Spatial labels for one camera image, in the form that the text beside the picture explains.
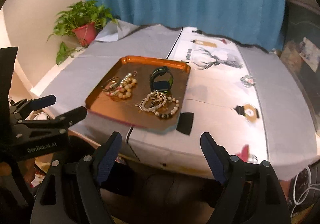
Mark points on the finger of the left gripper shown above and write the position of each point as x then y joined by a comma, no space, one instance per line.
63,121
25,107

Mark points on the orange metal tray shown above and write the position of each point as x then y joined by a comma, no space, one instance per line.
125,111

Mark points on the white paper label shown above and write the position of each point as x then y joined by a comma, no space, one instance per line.
310,53

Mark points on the pearl bead bracelet cluster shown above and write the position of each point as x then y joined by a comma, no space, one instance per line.
163,106

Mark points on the green potted plant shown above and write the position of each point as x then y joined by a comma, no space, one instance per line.
82,20

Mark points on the dark storage bin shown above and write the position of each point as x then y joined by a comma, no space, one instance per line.
302,20

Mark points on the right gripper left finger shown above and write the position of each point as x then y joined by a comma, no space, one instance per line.
70,192

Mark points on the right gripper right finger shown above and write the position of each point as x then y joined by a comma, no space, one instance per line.
251,193

